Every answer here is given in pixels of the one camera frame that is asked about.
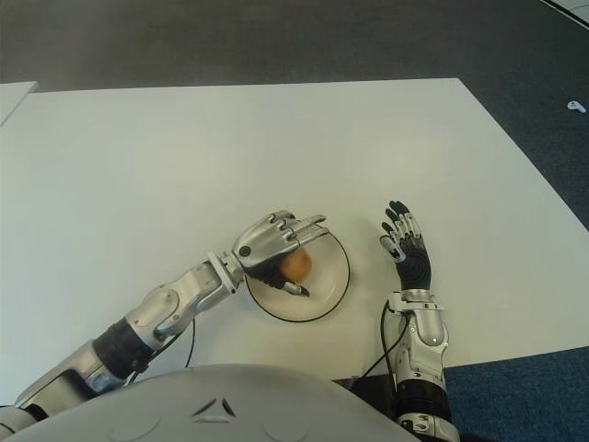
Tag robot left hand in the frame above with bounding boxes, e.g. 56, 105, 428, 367
231, 210, 329, 298

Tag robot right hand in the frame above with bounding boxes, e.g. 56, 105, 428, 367
378, 200, 433, 294

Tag red yellow apple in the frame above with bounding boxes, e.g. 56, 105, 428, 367
279, 249, 314, 282

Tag white plate black rim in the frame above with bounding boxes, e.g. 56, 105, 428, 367
245, 227, 353, 322

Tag grey robot torso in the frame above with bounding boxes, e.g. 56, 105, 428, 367
8, 363, 429, 442

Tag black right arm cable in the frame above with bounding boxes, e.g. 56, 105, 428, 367
353, 306, 410, 381

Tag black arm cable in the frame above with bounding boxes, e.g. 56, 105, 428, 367
128, 317, 197, 383
353, 306, 410, 381

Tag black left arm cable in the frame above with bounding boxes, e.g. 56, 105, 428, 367
128, 317, 197, 383

